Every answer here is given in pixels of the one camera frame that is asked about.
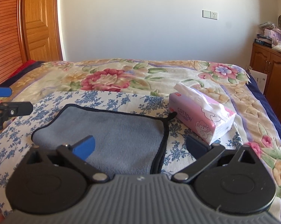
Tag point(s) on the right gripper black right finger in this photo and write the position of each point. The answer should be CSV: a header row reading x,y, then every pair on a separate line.
x,y
206,156

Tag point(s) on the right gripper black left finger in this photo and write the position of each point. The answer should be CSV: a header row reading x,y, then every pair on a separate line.
x,y
77,154

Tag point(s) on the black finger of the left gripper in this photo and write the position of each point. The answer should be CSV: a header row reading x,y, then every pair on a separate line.
x,y
5,92
18,108

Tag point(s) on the purple and grey towel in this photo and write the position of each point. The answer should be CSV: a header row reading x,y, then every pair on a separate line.
x,y
126,143

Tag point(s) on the blue floral white sheet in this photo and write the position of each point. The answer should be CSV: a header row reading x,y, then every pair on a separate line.
x,y
15,139

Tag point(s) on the pink cotton tissue pack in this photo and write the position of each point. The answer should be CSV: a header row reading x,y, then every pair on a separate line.
x,y
206,117

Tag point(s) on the wooden slatted wardrobe door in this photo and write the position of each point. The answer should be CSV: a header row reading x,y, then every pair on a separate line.
x,y
12,49

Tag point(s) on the floral beige bed blanket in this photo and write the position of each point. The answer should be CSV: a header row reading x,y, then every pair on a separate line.
x,y
140,87

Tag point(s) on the white paper by cabinet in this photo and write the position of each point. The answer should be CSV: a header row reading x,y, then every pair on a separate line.
x,y
260,79

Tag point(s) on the wooden side cabinet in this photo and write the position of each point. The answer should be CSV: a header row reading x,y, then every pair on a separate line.
x,y
268,61

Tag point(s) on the clutter pile on cabinet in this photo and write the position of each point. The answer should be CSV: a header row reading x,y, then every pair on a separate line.
x,y
269,35

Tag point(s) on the white wall switch socket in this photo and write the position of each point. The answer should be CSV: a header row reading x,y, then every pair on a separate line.
x,y
209,14

